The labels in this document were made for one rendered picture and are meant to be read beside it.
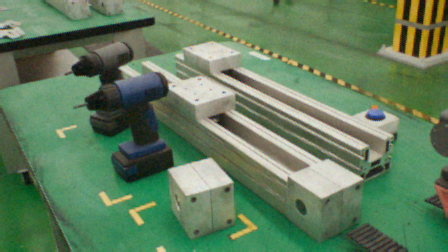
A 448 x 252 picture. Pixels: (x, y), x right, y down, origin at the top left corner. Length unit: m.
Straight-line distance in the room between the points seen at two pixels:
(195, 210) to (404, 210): 0.40
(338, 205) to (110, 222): 0.43
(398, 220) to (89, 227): 0.58
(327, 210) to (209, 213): 0.21
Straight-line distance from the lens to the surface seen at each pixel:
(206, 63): 1.41
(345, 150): 1.04
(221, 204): 0.88
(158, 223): 0.94
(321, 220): 0.85
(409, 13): 4.27
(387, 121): 1.19
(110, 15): 2.64
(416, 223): 0.96
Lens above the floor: 1.34
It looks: 27 degrees down
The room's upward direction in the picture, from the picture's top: 3 degrees counter-clockwise
